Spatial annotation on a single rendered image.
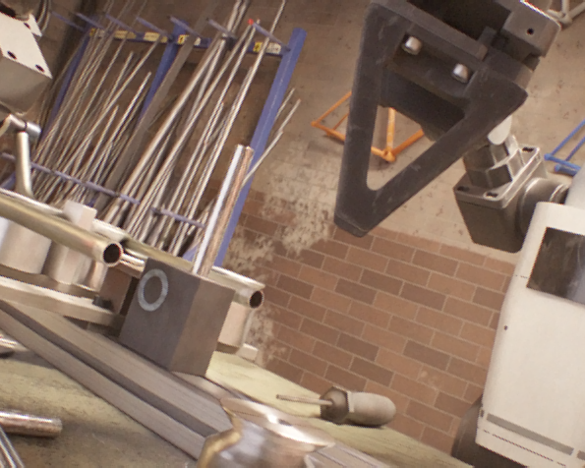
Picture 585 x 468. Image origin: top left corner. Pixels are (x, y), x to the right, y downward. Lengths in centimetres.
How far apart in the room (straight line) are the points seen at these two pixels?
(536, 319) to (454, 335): 239
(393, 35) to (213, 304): 22
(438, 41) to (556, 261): 74
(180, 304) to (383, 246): 322
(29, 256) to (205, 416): 20
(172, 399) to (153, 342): 5
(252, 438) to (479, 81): 16
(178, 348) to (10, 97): 24
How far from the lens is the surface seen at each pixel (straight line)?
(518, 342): 103
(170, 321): 47
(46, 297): 48
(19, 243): 56
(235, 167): 48
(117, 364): 48
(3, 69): 59
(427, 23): 31
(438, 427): 340
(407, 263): 359
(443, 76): 31
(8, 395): 42
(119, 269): 52
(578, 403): 98
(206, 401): 42
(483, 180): 117
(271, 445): 32
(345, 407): 69
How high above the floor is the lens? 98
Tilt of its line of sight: 2 degrees up
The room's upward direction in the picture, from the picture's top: 20 degrees clockwise
